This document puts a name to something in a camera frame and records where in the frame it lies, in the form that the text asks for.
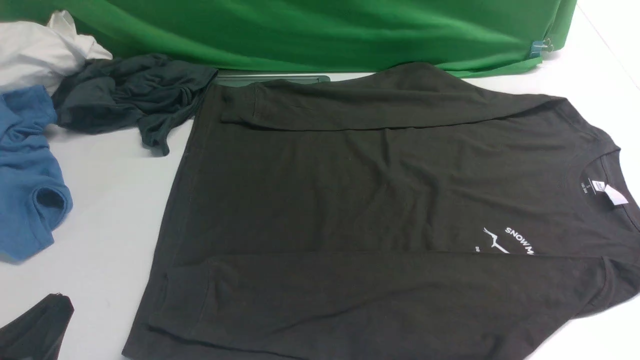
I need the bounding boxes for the gray long-sleeved shirt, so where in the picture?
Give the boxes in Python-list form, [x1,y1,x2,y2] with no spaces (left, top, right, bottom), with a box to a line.
[122,63,639,360]

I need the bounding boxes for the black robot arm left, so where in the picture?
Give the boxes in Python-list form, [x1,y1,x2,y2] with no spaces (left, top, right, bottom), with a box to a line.
[0,293,74,360]

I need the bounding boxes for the dark teal crumpled shirt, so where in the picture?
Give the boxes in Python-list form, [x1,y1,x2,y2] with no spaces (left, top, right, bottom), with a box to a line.
[51,54,218,157]

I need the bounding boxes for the blue crumpled shirt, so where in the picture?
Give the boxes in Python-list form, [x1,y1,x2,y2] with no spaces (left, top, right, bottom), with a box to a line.
[0,85,73,263]

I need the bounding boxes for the white crumpled shirt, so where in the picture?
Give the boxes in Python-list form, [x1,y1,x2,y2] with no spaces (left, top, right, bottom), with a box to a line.
[0,10,113,95]

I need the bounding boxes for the green backdrop cloth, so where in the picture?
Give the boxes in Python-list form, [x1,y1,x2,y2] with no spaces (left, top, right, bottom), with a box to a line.
[1,0,577,78]

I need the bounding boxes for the blue binder clip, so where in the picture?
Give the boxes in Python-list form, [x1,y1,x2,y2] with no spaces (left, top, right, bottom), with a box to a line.
[528,38,554,59]

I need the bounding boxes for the metal table cable hatch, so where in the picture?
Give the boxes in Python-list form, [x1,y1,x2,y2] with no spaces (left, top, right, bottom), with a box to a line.
[213,74,331,87]

